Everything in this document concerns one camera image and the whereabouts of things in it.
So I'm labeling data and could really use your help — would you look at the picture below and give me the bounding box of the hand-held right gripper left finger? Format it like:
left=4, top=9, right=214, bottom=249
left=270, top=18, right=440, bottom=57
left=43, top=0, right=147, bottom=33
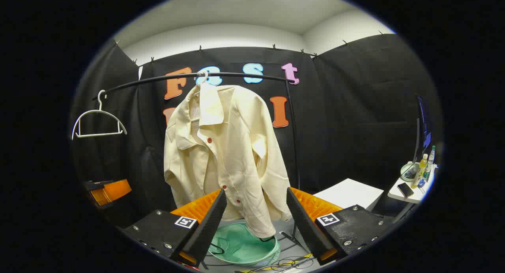
left=118, top=188, right=228, bottom=267

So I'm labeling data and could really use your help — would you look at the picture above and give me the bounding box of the cream button shirt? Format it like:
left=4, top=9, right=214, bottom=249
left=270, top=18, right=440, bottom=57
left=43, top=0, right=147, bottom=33
left=164, top=83, right=292, bottom=239

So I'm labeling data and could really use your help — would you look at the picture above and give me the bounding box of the pale round bowl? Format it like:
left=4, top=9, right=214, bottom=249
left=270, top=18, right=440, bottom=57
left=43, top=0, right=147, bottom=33
left=400, top=163, right=421, bottom=182

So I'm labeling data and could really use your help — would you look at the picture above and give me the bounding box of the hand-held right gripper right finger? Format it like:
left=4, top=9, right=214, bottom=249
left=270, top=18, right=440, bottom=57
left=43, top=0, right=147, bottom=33
left=286, top=186, right=397, bottom=266

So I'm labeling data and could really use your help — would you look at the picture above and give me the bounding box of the clear green-capped bottle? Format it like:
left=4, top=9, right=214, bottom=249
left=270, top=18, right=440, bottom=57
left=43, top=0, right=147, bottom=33
left=423, top=146, right=436, bottom=183

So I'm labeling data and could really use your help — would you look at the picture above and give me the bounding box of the computer monitor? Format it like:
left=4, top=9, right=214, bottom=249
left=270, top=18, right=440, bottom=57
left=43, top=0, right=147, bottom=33
left=414, top=95, right=433, bottom=163

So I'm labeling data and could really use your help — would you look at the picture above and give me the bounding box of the green laundry hamper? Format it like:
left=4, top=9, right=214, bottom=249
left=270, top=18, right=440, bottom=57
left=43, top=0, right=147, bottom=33
left=207, top=222, right=281, bottom=266

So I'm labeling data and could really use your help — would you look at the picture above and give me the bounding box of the black clothes rack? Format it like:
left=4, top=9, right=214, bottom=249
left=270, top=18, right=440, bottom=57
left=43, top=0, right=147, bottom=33
left=92, top=72, right=314, bottom=252

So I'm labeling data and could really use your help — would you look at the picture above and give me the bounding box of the white shirt hanger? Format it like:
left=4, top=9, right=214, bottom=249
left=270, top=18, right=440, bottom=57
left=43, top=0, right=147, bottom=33
left=195, top=69, right=210, bottom=93

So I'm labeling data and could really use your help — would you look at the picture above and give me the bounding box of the white side table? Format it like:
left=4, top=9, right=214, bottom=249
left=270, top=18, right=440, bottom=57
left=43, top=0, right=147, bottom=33
left=388, top=163, right=436, bottom=204

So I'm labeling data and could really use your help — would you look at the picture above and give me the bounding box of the yellow drink bottle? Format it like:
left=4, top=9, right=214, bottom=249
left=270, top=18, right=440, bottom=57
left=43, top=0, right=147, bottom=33
left=411, top=154, right=428, bottom=189

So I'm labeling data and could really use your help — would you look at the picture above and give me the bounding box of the empty white hanger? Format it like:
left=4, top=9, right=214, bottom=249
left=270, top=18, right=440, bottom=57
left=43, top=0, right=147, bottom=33
left=71, top=90, right=128, bottom=140

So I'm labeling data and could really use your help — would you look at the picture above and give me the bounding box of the white cabinet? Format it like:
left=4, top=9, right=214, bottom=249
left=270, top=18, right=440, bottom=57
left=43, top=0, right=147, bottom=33
left=314, top=178, right=384, bottom=210

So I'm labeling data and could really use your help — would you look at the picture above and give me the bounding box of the black backdrop cloth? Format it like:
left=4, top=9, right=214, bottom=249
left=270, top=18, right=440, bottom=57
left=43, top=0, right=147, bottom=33
left=70, top=33, right=444, bottom=226

